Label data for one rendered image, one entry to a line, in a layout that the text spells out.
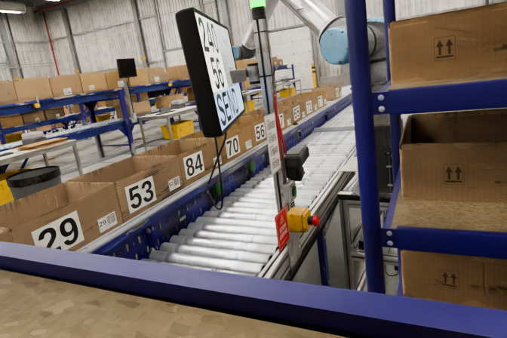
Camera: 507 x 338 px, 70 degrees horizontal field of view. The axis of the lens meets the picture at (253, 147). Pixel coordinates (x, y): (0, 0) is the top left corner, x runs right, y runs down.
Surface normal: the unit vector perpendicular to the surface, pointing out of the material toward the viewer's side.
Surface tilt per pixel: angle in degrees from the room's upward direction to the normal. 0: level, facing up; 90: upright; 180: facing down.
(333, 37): 95
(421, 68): 91
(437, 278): 91
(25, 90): 90
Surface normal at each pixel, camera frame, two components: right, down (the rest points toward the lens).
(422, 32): -0.46, 0.25
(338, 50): -0.73, 0.32
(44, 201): 0.89, -0.04
